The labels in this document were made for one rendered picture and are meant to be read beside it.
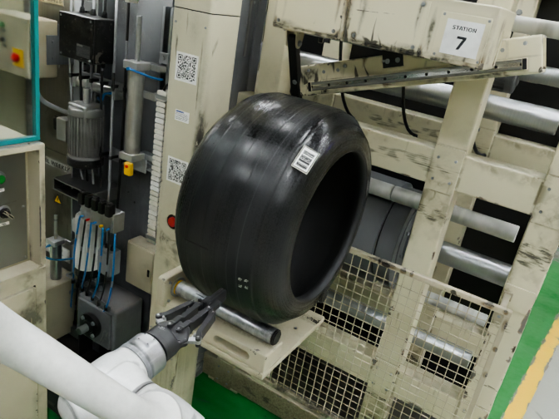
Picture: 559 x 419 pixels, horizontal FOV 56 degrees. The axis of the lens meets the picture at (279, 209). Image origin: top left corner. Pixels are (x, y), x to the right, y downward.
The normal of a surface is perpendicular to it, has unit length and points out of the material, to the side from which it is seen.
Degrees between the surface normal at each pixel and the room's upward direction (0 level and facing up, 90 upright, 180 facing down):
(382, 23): 90
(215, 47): 90
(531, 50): 90
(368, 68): 90
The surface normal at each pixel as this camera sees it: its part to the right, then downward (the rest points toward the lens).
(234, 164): -0.32, -0.32
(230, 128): -0.21, -0.55
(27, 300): 0.84, 0.32
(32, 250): -0.51, 0.25
